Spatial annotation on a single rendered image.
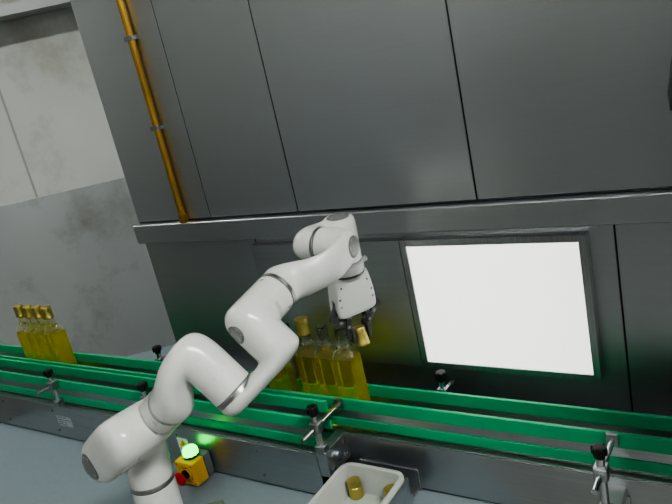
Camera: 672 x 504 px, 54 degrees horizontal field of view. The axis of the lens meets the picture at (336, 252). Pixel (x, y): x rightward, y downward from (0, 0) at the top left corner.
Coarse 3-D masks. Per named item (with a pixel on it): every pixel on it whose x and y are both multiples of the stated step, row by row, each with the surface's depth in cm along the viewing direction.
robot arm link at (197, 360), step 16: (192, 336) 120; (176, 352) 118; (192, 352) 119; (208, 352) 120; (224, 352) 122; (160, 368) 119; (176, 368) 118; (192, 368) 119; (208, 368) 119; (224, 368) 120; (240, 368) 122; (160, 384) 118; (176, 384) 118; (192, 384) 121; (208, 384) 119; (224, 384) 119; (160, 400) 119; (176, 400) 120; (192, 400) 124; (224, 400) 119; (160, 416) 121; (176, 416) 121
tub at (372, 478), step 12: (348, 468) 159; (360, 468) 157; (372, 468) 156; (384, 468) 154; (336, 480) 156; (372, 480) 156; (384, 480) 154; (396, 480) 152; (324, 492) 152; (336, 492) 155; (348, 492) 159; (372, 492) 157
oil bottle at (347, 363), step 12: (336, 348) 163; (348, 348) 162; (336, 360) 162; (348, 360) 160; (360, 360) 164; (336, 372) 164; (348, 372) 162; (360, 372) 164; (348, 384) 163; (360, 384) 164; (348, 396) 164; (360, 396) 164
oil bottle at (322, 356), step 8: (336, 344) 167; (320, 352) 165; (328, 352) 164; (320, 360) 166; (328, 360) 164; (320, 368) 167; (328, 368) 165; (320, 376) 168; (328, 376) 166; (320, 384) 169; (328, 384) 167; (336, 384) 166; (328, 392) 168; (336, 392) 167
